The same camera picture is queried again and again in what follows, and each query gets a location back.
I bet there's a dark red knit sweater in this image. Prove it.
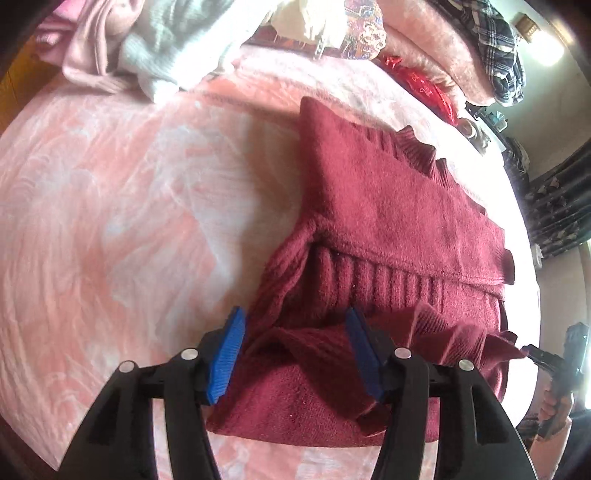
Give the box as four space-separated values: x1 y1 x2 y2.
206 97 520 448

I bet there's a person's right hand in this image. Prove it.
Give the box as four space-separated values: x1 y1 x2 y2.
538 389 573 424

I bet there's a pink Sweet Dream blanket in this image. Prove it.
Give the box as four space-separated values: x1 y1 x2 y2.
1 46 541 468

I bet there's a dark floral curtain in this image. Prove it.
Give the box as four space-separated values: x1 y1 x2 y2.
524 141 591 259

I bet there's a beige folded garment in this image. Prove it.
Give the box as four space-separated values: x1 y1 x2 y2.
456 118 491 155

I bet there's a red shiny gift bag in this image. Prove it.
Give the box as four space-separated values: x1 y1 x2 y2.
379 56 459 127

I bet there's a light blue ribbed garment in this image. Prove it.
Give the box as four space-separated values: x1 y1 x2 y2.
118 1 242 104

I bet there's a cream white garment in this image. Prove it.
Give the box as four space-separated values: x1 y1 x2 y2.
270 0 349 48

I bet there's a colourful patterned pillow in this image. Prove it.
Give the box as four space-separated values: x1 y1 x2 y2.
339 0 387 60

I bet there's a pink garment pile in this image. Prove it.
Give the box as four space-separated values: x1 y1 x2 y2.
34 0 144 94

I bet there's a folded pink fleece blanket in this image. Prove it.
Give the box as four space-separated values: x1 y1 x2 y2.
379 1 495 108

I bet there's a plaid flannel shirt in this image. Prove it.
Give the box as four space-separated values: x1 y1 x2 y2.
432 0 526 107

